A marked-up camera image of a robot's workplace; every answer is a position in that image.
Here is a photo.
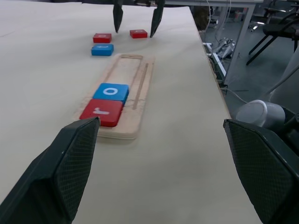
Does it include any red letter b block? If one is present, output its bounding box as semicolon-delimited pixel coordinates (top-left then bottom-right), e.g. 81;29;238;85
129;29;148;39

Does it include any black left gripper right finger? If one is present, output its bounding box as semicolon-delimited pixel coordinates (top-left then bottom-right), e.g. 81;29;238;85
223;118;299;224

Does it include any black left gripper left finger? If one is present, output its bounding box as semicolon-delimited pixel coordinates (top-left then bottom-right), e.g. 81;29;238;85
0;116;100;224

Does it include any wooden letter tray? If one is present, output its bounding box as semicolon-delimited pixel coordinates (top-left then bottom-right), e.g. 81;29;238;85
71;54;156;141

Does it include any blue letter t block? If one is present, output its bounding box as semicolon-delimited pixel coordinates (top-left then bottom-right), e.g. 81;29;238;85
91;44;115;57

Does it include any red letter r block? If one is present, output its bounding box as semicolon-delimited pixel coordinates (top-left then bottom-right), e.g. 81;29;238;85
79;98;124;128

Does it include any black office chair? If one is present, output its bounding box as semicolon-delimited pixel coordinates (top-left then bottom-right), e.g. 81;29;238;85
246;8;299;66

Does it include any white metal desk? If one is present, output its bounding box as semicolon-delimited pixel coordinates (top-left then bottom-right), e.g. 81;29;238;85
164;0;264;88

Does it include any white floor cable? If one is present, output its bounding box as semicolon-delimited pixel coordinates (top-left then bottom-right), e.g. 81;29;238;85
225;87;248;104

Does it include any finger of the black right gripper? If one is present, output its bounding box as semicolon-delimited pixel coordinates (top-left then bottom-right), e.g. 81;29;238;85
150;0;165;38
113;0;124;33

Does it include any blue letter o block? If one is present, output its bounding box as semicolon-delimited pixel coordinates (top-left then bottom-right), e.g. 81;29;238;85
92;83;130;105

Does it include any red letter o block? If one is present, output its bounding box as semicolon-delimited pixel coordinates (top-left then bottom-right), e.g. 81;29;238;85
93;33;112;44

